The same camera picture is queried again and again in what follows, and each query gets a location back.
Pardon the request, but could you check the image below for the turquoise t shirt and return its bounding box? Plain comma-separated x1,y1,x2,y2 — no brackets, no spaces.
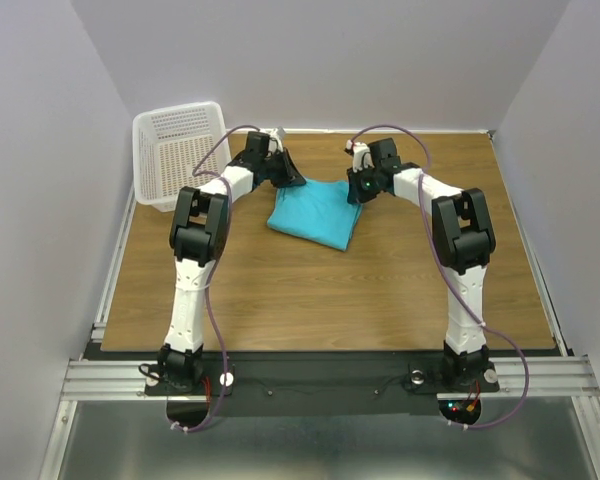
267,179,362,251

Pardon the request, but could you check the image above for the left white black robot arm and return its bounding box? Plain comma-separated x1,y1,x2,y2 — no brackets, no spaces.
139,127,306,396

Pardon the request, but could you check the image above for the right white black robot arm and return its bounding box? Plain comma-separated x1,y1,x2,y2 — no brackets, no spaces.
345,138,496,387

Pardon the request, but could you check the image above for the white plastic perforated basket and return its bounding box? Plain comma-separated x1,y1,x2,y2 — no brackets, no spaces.
132,101,230,212

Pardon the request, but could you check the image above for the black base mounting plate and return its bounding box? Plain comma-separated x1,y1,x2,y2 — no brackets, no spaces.
139,350,500,423

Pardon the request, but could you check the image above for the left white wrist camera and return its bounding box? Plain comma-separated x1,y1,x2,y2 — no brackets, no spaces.
265,127,286,153

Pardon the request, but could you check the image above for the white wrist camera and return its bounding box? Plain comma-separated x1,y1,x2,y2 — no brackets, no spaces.
345,140,374,172
265,127,286,153

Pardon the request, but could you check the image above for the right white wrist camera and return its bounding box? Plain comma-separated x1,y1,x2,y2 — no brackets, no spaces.
345,140,374,172

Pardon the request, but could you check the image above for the aluminium frame rail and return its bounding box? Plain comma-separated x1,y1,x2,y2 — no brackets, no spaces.
38,130,154,480

